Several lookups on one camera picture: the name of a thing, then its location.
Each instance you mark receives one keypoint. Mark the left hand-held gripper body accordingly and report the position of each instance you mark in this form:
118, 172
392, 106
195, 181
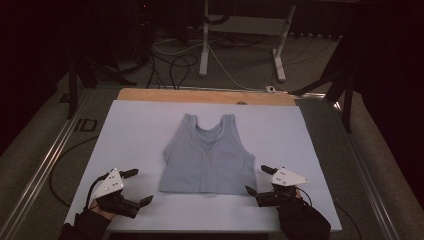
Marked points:
111, 186

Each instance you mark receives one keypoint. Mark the person's left hand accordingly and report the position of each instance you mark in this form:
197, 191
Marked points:
101, 211

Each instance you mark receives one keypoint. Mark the aluminium floor rail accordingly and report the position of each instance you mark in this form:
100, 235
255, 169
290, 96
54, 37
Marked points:
310, 95
366, 186
43, 170

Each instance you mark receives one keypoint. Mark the white table mat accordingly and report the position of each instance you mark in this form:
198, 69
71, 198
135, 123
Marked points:
133, 133

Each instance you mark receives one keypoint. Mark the black metal stand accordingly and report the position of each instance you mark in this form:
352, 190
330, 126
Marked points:
71, 93
347, 110

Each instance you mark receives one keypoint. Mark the grey tank top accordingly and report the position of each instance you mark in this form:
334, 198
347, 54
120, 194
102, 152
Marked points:
206, 166

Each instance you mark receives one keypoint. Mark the person's right hand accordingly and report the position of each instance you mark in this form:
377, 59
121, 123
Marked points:
298, 195

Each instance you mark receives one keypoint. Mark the white metal desk frame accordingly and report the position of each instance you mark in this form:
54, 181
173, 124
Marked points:
246, 25

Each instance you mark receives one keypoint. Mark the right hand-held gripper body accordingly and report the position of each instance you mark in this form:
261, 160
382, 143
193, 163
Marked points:
286, 178

